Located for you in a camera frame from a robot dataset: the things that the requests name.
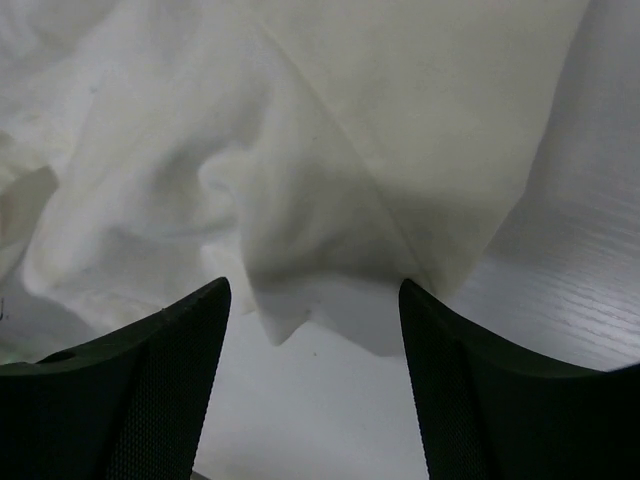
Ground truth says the white t shirt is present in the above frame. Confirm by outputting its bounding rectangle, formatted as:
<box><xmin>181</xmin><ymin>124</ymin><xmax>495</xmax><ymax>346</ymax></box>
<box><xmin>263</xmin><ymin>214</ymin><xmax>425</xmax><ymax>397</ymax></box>
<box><xmin>1</xmin><ymin>1</ymin><xmax>588</xmax><ymax>344</ymax></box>

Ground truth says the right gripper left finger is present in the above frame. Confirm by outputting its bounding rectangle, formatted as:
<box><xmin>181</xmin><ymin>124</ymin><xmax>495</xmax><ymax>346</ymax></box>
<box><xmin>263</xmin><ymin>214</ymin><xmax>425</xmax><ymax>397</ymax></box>
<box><xmin>1</xmin><ymin>278</ymin><xmax>231</xmax><ymax>480</ymax></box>

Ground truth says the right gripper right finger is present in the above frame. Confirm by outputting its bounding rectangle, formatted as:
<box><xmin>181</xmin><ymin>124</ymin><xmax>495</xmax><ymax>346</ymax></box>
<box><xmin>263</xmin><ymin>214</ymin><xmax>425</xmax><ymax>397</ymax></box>
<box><xmin>398</xmin><ymin>280</ymin><xmax>639</xmax><ymax>479</ymax></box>

